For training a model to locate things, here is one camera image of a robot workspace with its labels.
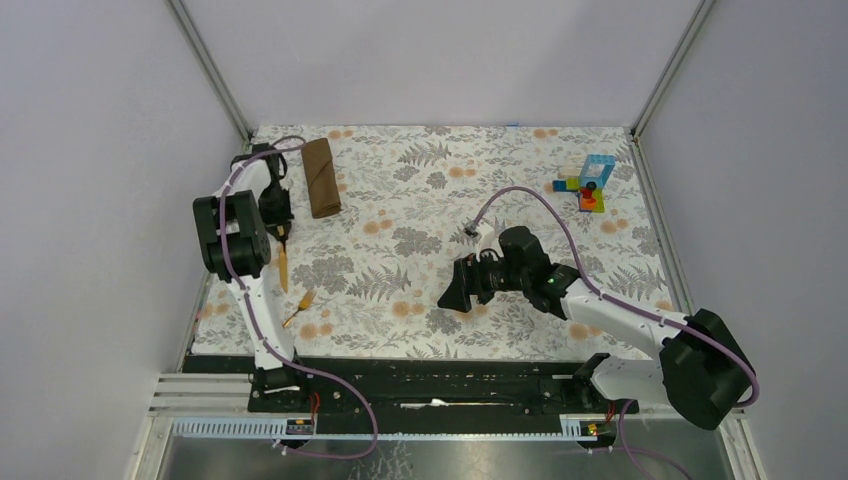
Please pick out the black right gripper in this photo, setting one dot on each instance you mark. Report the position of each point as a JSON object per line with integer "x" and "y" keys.
{"x": 467, "y": 280}

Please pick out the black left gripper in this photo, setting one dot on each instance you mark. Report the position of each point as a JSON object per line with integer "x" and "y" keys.
{"x": 281, "y": 218}

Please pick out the brown cloth napkin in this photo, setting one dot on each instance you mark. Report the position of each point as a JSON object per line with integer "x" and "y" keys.
{"x": 322, "y": 188}

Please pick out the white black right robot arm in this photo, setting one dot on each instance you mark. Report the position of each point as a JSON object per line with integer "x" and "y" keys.
{"x": 694, "y": 363}

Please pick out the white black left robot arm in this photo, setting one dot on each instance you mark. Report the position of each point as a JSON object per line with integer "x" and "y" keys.
{"x": 238, "y": 228}

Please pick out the yellow plastic fork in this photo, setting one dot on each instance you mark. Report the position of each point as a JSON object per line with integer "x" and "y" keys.
{"x": 305, "y": 303}

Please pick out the floral patterned table mat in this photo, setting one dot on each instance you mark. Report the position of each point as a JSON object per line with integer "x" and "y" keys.
{"x": 379, "y": 266}

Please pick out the colourful toy block structure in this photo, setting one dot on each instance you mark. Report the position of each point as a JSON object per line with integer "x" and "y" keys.
{"x": 585, "y": 176}

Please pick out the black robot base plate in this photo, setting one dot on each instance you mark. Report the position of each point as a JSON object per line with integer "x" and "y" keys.
{"x": 426, "y": 396}

